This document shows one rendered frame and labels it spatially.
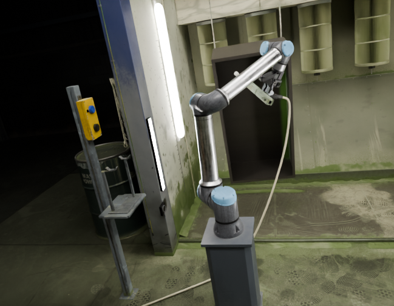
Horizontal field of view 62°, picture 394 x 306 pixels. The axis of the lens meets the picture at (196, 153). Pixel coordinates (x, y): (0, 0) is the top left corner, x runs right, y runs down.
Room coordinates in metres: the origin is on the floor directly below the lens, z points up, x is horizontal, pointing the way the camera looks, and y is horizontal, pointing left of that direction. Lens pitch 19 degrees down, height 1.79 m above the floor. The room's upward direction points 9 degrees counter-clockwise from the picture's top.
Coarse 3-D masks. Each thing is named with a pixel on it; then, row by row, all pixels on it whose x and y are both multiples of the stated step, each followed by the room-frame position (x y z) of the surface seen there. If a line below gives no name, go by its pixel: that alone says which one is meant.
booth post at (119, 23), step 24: (96, 0) 2.57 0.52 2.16; (120, 0) 2.54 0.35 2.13; (120, 24) 2.54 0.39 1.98; (120, 48) 2.55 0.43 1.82; (120, 72) 2.56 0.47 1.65; (120, 96) 2.57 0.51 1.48; (144, 96) 2.62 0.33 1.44; (144, 120) 2.53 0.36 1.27; (144, 144) 2.54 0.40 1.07; (144, 168) 2.55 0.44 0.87; (144, 192) 2.56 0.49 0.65; (168, 216) 2.59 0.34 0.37; (168, 240) 2.53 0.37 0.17
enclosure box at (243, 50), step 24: (216, 48) 2.95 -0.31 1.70; (240, 48) 2.79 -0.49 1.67; (216, 72) 2.99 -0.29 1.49; (240, 72) 2.98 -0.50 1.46; (288, 72) 2.57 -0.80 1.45; (240, 96) 3.03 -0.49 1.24; (288, 96) 2.82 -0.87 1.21; (240, 120) 3.08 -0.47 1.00; (264, 120) 3.05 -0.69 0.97; (240, 144) 3.14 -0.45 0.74; (264, 144) 3.11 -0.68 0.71; (288, 144) 3.07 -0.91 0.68; (240, 168) 3.08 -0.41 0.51; (264, 168) 3.00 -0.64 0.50; (288, 168) 2.92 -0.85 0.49
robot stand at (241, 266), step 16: (208, 224) 1.91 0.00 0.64; (208, 240) 1.72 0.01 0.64; (224, 240) 1.70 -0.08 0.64; (240, 240) 1.67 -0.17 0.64; (208, 256) 1.72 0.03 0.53; (224, 256) 1.68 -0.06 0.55; (240, 256) 1.65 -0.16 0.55; (224, 272) 1.68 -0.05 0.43; (240, 272) 1.65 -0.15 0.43; (256, 272) 1.80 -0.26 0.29; (224, 288) 1.68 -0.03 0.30; (240, 288) 1.66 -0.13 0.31; (256, 288) 1.70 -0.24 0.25; (224, 304) 1.69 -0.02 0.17; (240, 304) 1.66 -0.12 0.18; (256, 304) 1.66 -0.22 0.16
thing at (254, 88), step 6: (234, 72) 2.58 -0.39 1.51; (252, 84) 2.34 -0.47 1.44; (252, 90) 2.32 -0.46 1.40; (258, 90) 2.26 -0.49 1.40; (258, 96) 2.25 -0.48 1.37; (264, 96) 2.19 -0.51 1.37; (270, 96) 2.28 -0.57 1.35; (276, 96) 2.30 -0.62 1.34; (282, 96) 2.33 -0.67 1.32; (264, 102) 2.18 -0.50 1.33
